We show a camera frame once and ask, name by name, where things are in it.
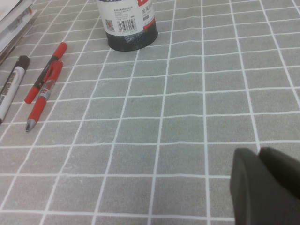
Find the red gel pen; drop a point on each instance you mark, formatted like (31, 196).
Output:
(38, 105)

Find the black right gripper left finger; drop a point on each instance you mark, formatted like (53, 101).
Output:
(253, 194)

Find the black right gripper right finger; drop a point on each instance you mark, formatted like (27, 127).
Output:
(283, 168)

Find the plain white booklet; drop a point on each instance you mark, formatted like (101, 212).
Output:
(5, 52)

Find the white HEEC brochure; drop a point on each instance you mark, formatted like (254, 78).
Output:
(10, 8)

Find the white whiteboard marker black cap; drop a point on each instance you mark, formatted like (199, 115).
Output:
(10, 86)

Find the red and black marker pen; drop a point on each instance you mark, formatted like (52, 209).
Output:
(50, 63)

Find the grey white-grid tablecloth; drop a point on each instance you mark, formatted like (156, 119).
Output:
(164, 117)

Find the white AgileX booklet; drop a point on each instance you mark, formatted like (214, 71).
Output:
(16, 32)

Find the black mesh pen holder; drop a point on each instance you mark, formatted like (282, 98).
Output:
(127, 21)

